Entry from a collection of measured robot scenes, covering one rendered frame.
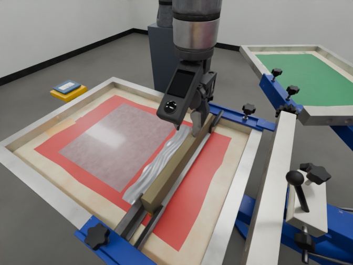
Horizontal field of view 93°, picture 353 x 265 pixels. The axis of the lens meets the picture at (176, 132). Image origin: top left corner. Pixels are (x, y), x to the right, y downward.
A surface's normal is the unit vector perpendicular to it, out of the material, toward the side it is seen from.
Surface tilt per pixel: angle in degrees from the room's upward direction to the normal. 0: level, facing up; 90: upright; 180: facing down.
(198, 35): 90
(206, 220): 0
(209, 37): 90
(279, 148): 0
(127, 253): 0
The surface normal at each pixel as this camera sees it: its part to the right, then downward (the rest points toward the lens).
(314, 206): -0.01, -0.70
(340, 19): -0.50, 0.62
